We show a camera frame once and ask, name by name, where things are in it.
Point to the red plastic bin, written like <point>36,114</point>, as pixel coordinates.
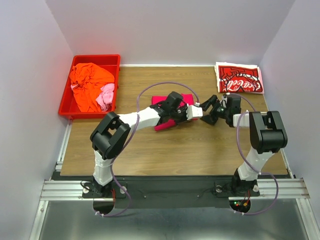
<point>68,107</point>

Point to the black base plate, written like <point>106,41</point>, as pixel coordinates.
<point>155,192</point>

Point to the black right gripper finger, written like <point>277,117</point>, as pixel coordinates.
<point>209,103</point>
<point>210,119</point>

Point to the magenta t shirt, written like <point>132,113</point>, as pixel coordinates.
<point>166,104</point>

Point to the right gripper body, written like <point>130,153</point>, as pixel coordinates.
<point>220,112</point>

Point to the orange t shirt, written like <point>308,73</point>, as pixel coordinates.
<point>89,73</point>

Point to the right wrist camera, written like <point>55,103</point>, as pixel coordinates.
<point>224,99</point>

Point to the light pink t shirt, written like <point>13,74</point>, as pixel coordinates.
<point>93,97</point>

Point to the folded white t shirt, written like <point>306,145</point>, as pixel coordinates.
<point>221,63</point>

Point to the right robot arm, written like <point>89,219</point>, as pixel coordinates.
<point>267,137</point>

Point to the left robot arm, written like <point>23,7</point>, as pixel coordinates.
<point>114,132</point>

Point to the aluminium frame rail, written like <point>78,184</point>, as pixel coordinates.
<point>281,211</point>

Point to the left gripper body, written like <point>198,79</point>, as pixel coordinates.
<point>179,114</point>

